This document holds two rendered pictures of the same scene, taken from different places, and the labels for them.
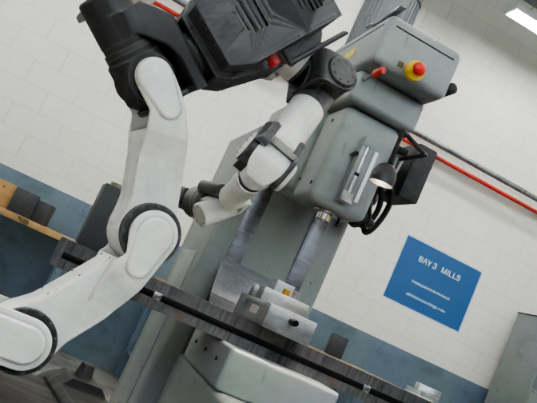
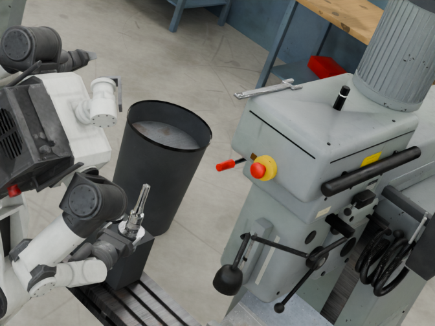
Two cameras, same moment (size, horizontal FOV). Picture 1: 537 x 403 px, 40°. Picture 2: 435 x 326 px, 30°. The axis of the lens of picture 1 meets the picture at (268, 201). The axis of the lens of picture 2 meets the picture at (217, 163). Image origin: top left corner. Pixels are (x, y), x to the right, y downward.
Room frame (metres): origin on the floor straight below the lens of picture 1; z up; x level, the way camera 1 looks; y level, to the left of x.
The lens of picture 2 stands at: (0.76, -1.36, 2.70)
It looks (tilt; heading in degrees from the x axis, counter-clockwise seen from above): 30 degrees down; 45
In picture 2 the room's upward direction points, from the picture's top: 22 degrees clockwise
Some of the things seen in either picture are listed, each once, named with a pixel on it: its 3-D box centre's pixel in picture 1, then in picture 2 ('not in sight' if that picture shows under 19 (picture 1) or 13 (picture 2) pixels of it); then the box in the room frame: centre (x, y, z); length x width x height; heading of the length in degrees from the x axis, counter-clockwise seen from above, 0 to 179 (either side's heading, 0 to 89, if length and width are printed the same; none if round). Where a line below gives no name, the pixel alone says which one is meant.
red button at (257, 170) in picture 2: (418, 69); (258, 170); (2.01, -0.24, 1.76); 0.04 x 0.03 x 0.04; 104
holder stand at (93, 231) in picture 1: (126, 226); (113, 243); (2.13, 0.35, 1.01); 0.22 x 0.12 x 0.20; 106
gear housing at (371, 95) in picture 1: (366, 109); (315, 170); (2.30, -0.17, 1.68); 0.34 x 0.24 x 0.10; 14
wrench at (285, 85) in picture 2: (386, 18); (267, 89); (2.08, -0.10, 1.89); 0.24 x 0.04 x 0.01; 13
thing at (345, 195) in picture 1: (356, 170); (250, 252); (2.15, -0.20, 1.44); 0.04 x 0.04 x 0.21; 14
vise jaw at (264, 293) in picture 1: (282, 301); not in sight; (2.19, -0.16, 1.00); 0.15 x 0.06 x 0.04; 104
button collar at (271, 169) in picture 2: (414, 70); (265, 167); (2.03, -0.23, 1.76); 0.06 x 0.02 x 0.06; 104
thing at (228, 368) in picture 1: (254, 373); not in sight; (2.25, -0.18, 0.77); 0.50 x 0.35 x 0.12; 14
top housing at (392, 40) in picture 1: (384, 72); (328, 132); (2.27, -0.17, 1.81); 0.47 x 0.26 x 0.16; 14
